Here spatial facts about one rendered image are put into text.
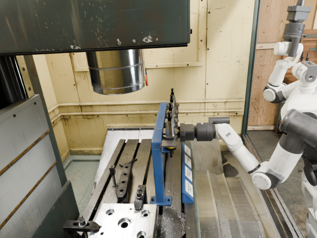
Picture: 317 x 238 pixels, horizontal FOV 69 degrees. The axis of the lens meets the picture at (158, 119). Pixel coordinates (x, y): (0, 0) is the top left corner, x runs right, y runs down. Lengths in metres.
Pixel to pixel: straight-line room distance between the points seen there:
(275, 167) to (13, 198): 1.00
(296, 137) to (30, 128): 1.01
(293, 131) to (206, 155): 0.88
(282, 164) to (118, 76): 0.71
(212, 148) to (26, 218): 1.22
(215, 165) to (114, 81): 1.20
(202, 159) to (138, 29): 1.29
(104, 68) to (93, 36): 0.09
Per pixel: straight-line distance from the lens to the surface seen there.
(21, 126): 1.01
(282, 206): 1.35
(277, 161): 1.02
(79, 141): 2.11
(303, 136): 0.94
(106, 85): 0.62
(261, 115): 3.75
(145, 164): 1.38
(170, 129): 0.95
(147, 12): 0.53
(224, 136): 1.05
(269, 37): 3.47
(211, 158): 1.70
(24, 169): 1.05
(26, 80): 1.07
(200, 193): 1.39
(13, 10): 0.64
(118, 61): 0.60
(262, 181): 1.07
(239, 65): 1.73
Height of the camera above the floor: 1.68
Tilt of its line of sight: 24 degrees down
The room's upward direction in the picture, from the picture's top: 4 degrees counter-clockwise
